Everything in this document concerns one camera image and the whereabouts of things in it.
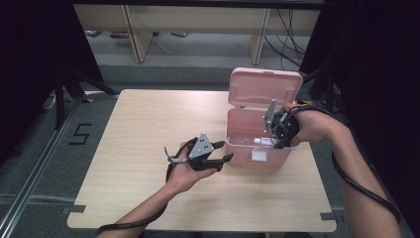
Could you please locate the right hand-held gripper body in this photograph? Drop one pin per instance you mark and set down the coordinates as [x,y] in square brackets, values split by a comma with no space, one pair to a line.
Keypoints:
[285,127]

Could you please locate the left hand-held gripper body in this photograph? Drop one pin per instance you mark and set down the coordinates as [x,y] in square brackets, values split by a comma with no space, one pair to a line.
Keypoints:
[201,147]

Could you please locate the white ointment tube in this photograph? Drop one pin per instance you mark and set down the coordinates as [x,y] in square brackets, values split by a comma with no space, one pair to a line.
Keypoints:
[262,141]

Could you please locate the person's right hand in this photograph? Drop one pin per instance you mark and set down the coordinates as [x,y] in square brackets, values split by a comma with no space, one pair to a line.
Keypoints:
[313,127]

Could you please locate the person's left hand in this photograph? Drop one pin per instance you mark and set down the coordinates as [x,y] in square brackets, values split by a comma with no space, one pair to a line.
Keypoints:
[183,177]

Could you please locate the yellow black floor tape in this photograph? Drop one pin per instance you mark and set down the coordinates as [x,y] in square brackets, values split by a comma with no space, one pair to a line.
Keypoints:
[307,102]
[87,100]

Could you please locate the black metal stand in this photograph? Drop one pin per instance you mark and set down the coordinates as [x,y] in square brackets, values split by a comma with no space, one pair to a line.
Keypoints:
[330,94]
[60,99]

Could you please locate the beige wooden desk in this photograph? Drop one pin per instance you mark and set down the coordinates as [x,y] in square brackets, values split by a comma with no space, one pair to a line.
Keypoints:
[198,20]

